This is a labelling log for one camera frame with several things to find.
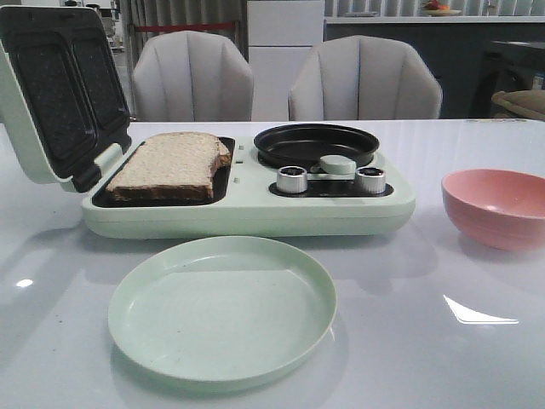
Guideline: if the left silver control knob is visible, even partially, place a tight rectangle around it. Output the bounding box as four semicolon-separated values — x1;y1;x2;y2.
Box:
276;165;308;194

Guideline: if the white refrigerator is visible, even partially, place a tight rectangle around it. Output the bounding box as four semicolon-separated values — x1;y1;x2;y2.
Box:
247;1;325;121

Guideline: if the silver control knob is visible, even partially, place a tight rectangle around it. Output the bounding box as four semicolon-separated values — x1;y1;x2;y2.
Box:
354;167;387;195
276;165;308;194

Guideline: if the grey upholstered chair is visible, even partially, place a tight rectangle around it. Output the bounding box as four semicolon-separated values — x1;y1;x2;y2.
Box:
132;31;254;122
288;35;443;121

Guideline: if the pink bowl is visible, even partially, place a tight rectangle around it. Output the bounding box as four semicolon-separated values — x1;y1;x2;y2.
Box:
441;169;544;251

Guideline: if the beige sofa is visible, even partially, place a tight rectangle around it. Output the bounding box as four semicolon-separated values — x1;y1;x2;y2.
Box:
491;89;545;121

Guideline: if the fruit plate on counter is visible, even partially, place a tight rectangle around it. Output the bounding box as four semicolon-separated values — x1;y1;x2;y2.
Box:
421;0;462;17

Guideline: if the mint green sandwich maker lid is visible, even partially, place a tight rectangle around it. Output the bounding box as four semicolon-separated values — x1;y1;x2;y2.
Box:
1;5;131;193

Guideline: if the mint green breakfast maker base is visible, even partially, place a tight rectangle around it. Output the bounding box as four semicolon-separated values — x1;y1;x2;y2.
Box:
82;135;416;239

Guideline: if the dark grey kitchen counter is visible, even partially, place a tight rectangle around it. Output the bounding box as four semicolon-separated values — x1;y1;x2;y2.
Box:
325;16;544;118

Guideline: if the left grey upholstered chair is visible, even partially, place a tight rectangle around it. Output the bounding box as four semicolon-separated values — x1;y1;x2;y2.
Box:
132;31;254;122

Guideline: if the right silver control knob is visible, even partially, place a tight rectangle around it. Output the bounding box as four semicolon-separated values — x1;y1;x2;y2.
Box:
354;167;387;195

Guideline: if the mint green round plate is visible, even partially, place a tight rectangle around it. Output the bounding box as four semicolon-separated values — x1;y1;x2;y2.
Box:
108;236;337;390

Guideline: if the bread slice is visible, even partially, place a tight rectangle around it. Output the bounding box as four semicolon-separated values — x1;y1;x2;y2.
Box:
106;132;221;201
218;140;232;167

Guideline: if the right grey upholstered chair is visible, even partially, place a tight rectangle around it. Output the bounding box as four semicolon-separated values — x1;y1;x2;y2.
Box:
288;35;443;121

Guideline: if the black round frying pan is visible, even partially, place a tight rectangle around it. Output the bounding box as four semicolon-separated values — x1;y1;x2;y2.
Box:
254;124;380;170

